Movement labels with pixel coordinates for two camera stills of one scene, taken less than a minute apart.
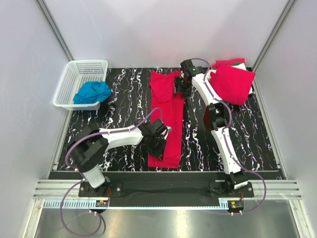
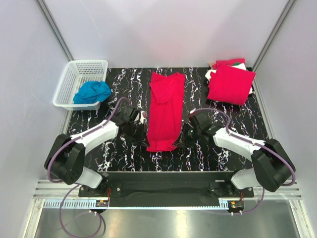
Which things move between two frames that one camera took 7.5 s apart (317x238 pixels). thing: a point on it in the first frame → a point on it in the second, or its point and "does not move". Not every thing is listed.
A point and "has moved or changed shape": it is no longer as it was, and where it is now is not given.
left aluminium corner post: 55,30 does not move
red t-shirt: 167,102 has moved or changed shape
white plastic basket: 78,72 does not move
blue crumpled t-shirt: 92,91 does not move
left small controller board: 102,203 does not move
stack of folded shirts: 232,80 does not move
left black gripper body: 156,147 → 136,132
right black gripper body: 181,86 → 189,135
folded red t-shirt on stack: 232,84 does not move
